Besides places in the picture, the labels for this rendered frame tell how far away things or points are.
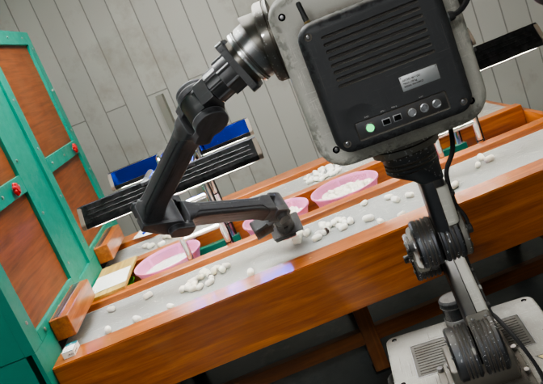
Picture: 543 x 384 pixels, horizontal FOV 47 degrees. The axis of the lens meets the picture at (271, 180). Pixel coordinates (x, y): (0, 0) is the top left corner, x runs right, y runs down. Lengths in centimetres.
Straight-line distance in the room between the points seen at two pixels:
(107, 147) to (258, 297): 239
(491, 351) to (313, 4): 81
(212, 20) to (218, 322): 230
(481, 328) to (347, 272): 48
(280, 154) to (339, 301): 210
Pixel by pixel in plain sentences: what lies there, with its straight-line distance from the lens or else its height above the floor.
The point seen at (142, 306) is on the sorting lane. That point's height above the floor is 74.
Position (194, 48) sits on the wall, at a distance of 379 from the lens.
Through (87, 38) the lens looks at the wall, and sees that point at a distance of 395.
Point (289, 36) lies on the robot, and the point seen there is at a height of 138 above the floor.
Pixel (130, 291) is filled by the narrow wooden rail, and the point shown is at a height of 76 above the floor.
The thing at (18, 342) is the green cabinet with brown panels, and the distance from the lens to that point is 187.
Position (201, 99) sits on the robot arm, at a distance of 128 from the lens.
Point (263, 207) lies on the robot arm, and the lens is 177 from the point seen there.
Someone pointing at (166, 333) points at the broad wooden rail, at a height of 73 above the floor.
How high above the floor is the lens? 141
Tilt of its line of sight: 13 degrees down
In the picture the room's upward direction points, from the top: 22 degrees counter-clockwise
